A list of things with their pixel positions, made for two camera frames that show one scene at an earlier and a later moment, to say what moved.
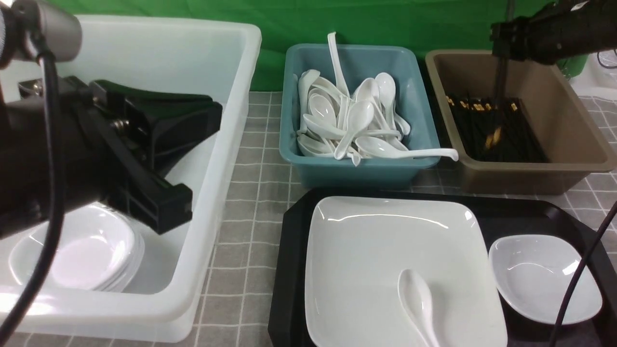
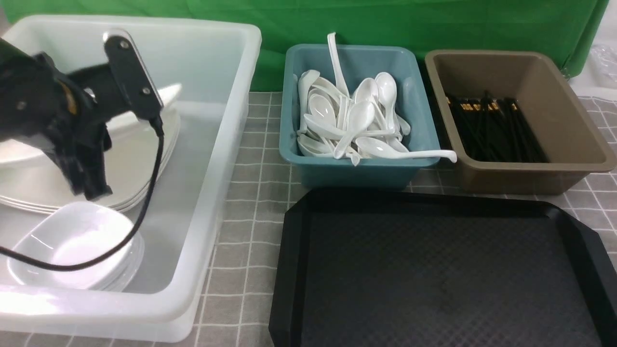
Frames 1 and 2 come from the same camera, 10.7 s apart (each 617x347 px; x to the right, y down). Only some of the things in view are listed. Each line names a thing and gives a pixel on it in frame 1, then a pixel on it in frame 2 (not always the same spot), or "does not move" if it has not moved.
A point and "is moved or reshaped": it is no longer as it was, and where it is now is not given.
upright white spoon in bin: [339, 74] does not move
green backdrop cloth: [432, 25] does not move
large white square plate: [357, 247] is moved or reshaped
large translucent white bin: [217, 60] does not move
